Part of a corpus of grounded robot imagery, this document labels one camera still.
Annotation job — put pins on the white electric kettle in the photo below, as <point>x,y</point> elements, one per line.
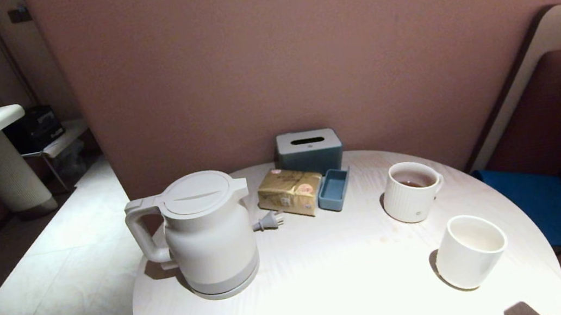
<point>209,239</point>

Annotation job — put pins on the small white side table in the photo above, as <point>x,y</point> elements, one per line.
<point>64,138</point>

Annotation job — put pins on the blue seat cushion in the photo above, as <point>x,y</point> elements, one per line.
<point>530,199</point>

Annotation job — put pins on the white kettle lid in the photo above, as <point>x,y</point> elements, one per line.
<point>196,192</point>

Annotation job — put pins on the plain white cup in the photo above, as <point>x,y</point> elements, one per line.
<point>465,260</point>

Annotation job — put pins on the ribbed white basin pedestal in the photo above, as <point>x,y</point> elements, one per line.
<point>8,174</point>

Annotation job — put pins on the black box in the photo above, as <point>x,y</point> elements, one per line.
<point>35,129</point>

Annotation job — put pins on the gold tissue packet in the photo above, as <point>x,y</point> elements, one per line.
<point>290,192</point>

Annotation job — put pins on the ribbed white mug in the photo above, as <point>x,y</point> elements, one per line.
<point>409,202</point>

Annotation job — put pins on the grey power plug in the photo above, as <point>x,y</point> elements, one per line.
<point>266,221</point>

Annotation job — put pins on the grey kettle base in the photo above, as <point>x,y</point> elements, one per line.
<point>233,290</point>

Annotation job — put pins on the grey-blue tissue box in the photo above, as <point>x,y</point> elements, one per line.
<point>310,156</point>

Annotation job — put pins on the brown upholstered bench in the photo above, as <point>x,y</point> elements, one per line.
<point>558,102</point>

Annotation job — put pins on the small blue tray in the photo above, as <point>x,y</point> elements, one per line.
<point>333,191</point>

